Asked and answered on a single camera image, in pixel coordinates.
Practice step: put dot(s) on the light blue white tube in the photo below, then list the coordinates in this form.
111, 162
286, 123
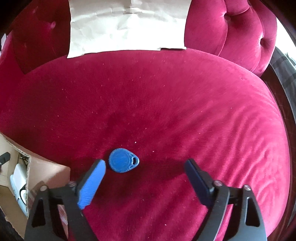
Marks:
16, 192

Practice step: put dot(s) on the crumpled beige paper sheet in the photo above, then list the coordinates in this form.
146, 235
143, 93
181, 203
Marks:
127, 23

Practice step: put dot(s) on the blue key fob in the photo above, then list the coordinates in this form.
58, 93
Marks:
122, 160

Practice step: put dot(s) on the large white charger plug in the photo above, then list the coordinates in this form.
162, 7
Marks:
19, 173

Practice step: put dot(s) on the cardboard box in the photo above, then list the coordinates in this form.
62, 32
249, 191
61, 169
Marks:
46, 171

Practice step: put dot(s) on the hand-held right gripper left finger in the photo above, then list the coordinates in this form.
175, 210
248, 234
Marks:
91, 185

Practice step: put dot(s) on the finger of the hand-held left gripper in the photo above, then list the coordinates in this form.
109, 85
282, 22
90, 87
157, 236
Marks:
4, 158

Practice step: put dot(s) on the red velvet tufted sofa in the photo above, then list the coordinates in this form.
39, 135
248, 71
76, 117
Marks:
161, 104

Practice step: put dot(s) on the dark wooden bed frame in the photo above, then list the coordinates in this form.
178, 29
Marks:
291, 139

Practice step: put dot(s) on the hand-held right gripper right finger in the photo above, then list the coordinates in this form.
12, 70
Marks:
198, 183

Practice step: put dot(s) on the grey plaid blanket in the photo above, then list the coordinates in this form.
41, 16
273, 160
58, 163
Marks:
284, 67

